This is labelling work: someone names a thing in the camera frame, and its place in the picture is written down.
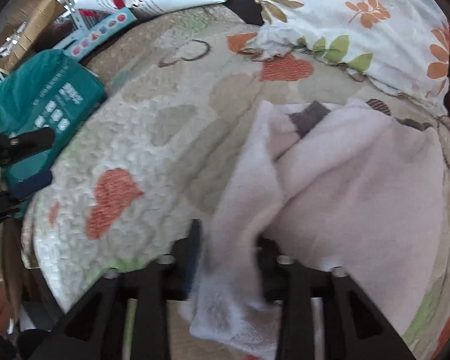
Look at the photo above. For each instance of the cardboard box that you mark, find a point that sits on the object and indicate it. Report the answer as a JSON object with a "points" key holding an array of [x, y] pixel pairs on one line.
{"points": [[24, 22]]}

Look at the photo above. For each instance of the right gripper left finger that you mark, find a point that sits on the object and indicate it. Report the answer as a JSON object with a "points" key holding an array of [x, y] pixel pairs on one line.
{"points": [[125, 315]]}

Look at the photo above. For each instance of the white floral pillow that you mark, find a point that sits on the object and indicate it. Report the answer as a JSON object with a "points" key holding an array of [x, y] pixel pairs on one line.
{"points": [[401, 46]]}

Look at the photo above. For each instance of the pink floral knit cardigan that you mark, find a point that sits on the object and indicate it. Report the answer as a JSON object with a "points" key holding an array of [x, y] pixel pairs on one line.
{"points": [[332, 185]]}

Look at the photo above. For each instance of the teal tissue package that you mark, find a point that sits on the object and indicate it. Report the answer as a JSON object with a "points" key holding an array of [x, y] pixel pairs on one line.
{"points": [[49, 90]]}

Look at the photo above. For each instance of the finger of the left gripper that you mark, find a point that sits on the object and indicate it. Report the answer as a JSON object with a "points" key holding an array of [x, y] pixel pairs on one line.
{"points": [[11, 199], [15, 149]]}

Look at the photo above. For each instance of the quilted heart pattern bedspread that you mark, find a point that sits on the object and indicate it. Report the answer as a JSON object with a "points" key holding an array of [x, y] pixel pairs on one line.
{"points": [[162, 149]]}

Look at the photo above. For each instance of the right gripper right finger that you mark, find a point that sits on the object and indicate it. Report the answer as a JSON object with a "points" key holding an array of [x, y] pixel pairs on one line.
{"points": [[352, 325]]}

